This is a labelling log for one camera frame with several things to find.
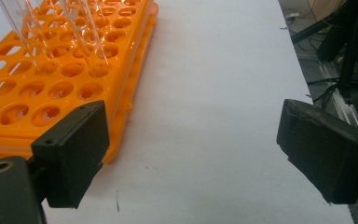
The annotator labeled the black metal stand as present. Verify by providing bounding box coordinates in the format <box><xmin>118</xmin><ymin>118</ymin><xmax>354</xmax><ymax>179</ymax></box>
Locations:
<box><xmin>291</xmin><ymin>0</ymin><xmax>358</xmax><ymax>94</ymax></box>

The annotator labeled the aluminium frame rail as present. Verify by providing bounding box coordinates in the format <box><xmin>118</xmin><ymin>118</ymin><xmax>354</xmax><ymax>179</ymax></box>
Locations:
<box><xmin>318</xmin><ymin>60</ymin><xmax>358</xmax><ymax>133</ymax></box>

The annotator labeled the black cable bundle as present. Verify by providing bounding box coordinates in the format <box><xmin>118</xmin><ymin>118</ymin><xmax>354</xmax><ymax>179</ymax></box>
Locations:
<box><xmin>316</xmin><ymin>18</ymin><xmax>358</xmax><ymax>73</ymax></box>

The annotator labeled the clear glass test tube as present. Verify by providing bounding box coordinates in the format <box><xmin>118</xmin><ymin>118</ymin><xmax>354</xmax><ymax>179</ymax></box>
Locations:
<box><xmin>57</xmin><ymin>0</ymin><xmax>112</xmax><ymax>78</ymax></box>
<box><xmin>0</xmin><ymin>0</ymin><xmax>59</xmax><ymax>74</ymax></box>

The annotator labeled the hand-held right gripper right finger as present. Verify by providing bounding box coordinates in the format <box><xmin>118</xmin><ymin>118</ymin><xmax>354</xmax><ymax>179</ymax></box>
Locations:
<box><xmin>276</xmin><ymin>98</ymin><xmax>358</xmax><ymax>205</ymax></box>

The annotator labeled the white plug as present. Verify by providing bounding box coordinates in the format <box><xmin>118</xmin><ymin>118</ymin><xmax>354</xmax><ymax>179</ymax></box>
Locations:
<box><xmin>284</xmin><ymin>11</ymin><xmax>301</xmax><ymax>21</ymax></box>

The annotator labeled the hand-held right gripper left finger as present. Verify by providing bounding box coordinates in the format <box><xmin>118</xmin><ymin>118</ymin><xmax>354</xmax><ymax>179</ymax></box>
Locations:
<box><xmin>31</xmin><ymin>100</ymin><xmax>111</xmax><ymax>209</ymax></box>

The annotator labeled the orange plastic test tube rack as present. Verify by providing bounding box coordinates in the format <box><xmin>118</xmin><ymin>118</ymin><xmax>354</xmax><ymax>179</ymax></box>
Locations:
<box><xmin>0</xmin><ymin>0</ymin><xmax>159</xmax><ymax>165</ymax></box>

